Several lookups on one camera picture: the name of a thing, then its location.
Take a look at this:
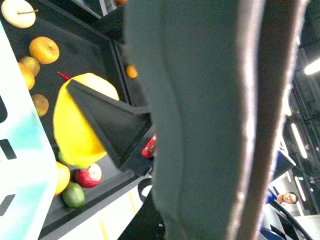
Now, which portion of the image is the pale yellow pear with stem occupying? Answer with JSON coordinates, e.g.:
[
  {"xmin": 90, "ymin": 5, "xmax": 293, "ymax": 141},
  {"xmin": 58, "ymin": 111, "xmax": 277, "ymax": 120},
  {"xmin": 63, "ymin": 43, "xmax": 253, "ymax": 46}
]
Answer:
[{"xmin": 0, "ymin": 0, "xmax": 39, "ymax": 29}]

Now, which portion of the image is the large orange lower tray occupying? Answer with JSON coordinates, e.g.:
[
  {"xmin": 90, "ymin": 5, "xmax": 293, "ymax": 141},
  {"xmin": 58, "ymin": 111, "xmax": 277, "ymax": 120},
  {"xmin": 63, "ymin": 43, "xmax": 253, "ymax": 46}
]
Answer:
[{"xmin": 54, "ymin": 161, "xmax": 71, "ymax": 196}]

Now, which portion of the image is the yellow lemon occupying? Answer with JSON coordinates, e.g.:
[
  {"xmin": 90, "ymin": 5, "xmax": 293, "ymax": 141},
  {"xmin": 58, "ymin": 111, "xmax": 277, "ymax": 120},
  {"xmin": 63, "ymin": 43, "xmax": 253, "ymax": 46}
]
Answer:
[{"xmin": 52, "ymin": 80, "xmax": 107, "ymax": 169}]

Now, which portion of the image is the red apple lower tray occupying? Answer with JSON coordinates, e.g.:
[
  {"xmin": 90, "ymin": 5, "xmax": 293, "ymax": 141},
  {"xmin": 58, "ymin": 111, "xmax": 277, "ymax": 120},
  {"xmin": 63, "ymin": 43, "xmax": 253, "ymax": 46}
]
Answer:
[{"xmin": 75, "ymin": 163, "xmax": 102, "ymax": 189}]

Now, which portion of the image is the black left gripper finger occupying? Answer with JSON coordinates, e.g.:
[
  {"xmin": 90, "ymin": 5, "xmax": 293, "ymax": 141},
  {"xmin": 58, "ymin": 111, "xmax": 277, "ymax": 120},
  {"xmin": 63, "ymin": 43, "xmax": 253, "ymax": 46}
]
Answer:
[{"xmin": 66, "ymin": 80, "xmax": 153, "ymax": 173}]

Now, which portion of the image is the green apple lower tray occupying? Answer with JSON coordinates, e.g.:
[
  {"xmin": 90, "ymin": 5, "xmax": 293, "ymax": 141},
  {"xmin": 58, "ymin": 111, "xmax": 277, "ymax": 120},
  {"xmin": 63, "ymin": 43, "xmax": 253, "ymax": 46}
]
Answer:
[{"xmin": 58, "ymin": 150, "xmax": 68, "ymax": 166}]

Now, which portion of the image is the green avocado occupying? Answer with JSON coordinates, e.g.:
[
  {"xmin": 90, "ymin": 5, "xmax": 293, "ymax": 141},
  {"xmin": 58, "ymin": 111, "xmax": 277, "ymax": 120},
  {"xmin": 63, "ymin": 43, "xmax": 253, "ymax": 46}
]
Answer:
[{"xmin": 62, "ymin": 182, "xmax": 86, "ymax": 209}]

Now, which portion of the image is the golden round pear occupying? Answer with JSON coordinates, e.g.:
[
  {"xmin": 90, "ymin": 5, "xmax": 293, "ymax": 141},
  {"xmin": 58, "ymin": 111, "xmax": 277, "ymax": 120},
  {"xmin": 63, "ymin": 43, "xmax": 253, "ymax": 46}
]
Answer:
[{"xmin": 29, "ymin": 36, "xmax": 60, "ymax": 65}]

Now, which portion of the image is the brown kiwi fruit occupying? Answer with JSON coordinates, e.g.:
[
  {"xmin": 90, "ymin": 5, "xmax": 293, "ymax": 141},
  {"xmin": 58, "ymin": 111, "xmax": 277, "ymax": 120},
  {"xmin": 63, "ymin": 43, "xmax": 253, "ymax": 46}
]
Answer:
[{"xmin": 31, "ymin": 94, "xmax": 49, "ymax": 117}]

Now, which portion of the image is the yellow orange apple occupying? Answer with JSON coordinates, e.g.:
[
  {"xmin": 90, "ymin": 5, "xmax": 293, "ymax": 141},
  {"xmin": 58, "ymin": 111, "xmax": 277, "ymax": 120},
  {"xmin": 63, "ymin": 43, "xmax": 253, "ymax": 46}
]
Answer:
[{"xmin": 18, "ymin": 62, "xmax": 35, "ymax": 90}]

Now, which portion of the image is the small tangerine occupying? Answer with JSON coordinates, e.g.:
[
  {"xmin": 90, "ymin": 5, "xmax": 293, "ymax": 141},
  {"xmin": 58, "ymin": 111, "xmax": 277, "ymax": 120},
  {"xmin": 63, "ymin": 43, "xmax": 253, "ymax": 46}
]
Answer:
[{"xmin": 125, "ymin": 64, "xmax": 138, "ymax": 79}]

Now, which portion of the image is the red chili pepper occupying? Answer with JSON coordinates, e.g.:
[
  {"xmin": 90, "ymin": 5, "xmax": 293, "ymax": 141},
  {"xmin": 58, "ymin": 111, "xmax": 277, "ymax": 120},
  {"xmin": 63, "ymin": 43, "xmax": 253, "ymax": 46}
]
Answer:
[{"xmin": 57, "ymin": 71, "xmax": 71, "ymax": 81}]

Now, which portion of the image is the person with glasses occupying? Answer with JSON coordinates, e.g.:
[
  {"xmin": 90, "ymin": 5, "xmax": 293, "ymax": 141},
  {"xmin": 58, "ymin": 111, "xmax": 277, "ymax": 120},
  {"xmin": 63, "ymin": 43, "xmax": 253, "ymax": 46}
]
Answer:
[{"xmin": 267, "ymin": 191, "xmax": 299, "ymax": 205}]

